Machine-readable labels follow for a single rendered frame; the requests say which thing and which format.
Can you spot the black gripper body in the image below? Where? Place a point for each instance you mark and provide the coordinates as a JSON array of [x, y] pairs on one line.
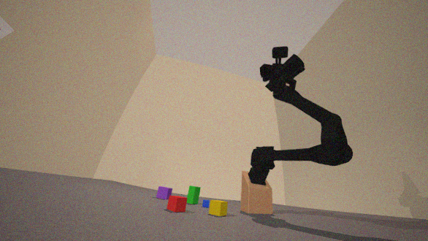
[[279, 53]]

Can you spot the purple cube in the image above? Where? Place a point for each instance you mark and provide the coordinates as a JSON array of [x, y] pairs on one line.
[[163, 192]]

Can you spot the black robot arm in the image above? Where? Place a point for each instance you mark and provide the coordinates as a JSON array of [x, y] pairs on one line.
[[333, 150]]

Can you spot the yellow cube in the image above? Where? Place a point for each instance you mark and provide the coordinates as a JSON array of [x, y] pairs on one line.
[[218, 208]]

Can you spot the green block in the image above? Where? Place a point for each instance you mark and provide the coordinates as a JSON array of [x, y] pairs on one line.
[[194, 190], [192, 199]]

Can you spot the red block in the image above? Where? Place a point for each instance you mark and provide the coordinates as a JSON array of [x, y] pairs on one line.
[[177, 203]]

